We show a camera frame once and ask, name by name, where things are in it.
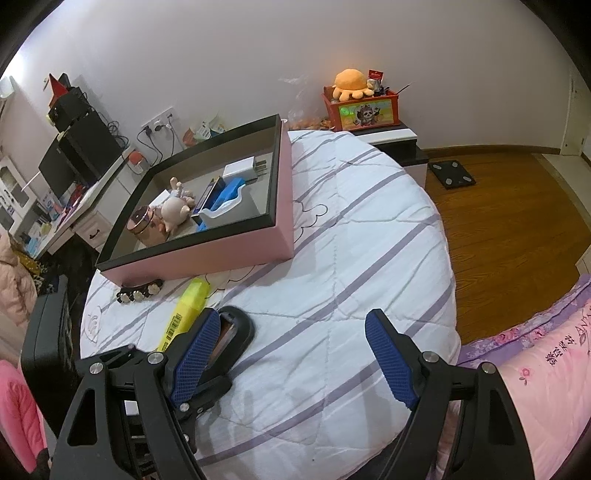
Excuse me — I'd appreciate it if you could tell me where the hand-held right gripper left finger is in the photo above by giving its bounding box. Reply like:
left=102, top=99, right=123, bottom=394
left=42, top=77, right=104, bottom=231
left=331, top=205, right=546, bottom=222
left=48, top=307, right=221, bottom=480

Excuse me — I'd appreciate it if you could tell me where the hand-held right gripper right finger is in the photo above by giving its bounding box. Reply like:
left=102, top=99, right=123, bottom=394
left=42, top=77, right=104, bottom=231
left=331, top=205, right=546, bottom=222
left=365, top=308, right=536, bottom=480

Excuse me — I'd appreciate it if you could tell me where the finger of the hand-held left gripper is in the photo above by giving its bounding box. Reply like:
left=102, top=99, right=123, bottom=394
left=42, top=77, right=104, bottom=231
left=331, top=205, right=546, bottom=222
left=172, top=374, right=233, bottom=459
left=74, top=344, right=151, bottom=376

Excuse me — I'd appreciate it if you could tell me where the black glasses case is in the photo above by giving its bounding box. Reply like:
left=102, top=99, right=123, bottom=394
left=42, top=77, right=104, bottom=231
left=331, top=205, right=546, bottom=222
left=205, top=305, right=256, bottom=384

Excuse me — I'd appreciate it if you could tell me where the pink box with black rim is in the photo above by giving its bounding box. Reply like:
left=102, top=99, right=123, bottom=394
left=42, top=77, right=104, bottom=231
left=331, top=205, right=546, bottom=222
left=93, top=114, right=296, bottom=288

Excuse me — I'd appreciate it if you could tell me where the white curved holder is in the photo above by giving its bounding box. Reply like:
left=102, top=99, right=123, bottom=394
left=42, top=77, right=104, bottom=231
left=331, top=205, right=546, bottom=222
left=191, top=187, right=252, bottom=229

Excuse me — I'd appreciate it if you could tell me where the small doll figure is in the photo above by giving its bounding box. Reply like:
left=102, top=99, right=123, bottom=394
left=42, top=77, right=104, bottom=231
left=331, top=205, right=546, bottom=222
left=159, top=176, right=197, bottom=237

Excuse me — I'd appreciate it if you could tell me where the small blue rectangular box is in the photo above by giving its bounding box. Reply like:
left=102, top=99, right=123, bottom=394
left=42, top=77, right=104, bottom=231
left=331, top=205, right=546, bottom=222
left=196, top=178, right=227, bottom=215

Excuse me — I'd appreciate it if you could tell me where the blue remote-like case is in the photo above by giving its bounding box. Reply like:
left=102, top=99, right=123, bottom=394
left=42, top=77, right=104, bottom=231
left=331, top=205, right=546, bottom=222
left=196, top=178, right=245, bottom=232

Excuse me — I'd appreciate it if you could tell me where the white charger cube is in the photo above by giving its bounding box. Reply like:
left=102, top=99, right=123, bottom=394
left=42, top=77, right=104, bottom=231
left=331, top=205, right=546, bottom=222
left=222, top=157, right=269, bottom=178

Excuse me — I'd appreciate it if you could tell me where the person's left forearm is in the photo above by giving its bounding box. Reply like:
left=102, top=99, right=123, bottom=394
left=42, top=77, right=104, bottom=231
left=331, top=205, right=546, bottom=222
left=0, top=360, right=49, bottom=472

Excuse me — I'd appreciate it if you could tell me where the yellow highlighter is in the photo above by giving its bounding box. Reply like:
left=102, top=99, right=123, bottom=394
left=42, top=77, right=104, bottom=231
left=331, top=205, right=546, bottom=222
left=157, top=277, right=212, bottom=354

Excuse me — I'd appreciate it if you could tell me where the black pearl hair clip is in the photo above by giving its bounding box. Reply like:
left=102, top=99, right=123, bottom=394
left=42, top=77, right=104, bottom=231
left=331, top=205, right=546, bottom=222
left=115, top=278, right=164, bottom=305

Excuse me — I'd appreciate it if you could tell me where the white purple striped quilt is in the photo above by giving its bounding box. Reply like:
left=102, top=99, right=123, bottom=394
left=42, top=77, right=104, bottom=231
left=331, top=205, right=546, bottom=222
left=79, top=129, right=462, bottom=472

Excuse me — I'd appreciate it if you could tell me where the light pink puffer jacket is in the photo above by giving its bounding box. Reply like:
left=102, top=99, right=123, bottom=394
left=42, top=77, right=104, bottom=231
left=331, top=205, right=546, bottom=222
left=0, top=235, right=38, bottom=328

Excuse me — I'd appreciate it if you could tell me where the yellow black patterned cloth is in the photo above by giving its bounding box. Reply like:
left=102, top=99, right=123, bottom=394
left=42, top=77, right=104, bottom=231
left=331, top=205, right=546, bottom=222
left=11, top=249, right=42, bottom=278

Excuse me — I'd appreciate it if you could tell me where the white desk with drawers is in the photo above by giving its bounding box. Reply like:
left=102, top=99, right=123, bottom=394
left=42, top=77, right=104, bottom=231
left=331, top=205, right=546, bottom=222
left=28, top=152, right=134, bottom=259

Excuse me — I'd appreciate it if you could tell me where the rose gold jar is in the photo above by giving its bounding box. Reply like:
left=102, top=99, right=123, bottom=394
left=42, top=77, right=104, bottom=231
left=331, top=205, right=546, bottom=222
left=128, top=206, right=160, bottom=247

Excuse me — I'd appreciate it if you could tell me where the pink floral quilt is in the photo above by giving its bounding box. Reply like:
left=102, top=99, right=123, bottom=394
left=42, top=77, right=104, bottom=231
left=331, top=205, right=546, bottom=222
left=436, top=274, right=591, bottom=480

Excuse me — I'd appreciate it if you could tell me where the black computer monitor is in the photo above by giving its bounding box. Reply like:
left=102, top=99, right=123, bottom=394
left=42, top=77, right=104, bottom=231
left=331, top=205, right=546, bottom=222
left=38, top=138, right=79, bottom=197

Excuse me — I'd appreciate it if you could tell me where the white hutch cabinet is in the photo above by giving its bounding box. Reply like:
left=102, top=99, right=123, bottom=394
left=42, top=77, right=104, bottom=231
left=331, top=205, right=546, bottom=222
left=0, top=154, right=35, bottom=232

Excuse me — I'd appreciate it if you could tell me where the black bathroom scale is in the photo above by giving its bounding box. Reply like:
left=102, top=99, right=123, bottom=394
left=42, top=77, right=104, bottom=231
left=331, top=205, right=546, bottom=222
left=427, top=159, right=476, bottom=189

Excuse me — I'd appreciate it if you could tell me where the black computer tower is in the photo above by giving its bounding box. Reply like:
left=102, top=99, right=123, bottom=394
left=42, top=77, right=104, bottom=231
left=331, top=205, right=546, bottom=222
left=58, top=111, right=123, bottom=185

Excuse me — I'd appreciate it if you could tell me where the white black bedside cabinet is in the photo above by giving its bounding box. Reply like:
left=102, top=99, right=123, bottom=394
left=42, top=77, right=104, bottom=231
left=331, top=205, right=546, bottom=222
left=353, top=121, right=430, bottom=188

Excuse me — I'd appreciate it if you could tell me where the small black speaker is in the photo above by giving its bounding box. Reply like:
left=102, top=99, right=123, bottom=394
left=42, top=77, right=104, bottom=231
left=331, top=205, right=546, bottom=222
left=48, top=88, right=90, bottom=132

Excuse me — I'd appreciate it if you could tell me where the red cartoon storage box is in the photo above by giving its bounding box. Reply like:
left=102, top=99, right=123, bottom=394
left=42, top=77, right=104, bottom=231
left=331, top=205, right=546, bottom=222
left=322, top=85, right=402, bottom=132

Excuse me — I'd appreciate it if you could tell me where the clear bag of snacks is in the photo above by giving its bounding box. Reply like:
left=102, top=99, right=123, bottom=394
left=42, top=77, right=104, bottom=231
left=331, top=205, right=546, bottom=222
left=286, top=83, right=333, bottom=132

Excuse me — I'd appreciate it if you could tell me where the red triangular flag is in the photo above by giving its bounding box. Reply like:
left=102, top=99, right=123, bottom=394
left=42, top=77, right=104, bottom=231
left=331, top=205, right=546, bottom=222
left=48, top=73, right=70, bottom=100

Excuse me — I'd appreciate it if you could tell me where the orange plush toy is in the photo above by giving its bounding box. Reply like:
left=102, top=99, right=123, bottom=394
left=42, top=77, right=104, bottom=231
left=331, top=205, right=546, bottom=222
left=331, top=68, right=375, bottom=103

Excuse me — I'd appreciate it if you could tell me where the white door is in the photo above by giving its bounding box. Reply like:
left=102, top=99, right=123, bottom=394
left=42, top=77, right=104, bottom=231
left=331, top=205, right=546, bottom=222
left=556, top=69, right=591, bottom=162

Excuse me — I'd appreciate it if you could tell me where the white wall socket strip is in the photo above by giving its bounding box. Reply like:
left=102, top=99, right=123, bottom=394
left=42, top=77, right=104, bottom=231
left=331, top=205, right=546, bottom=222
left=141, top=107, right=175, bottom=134

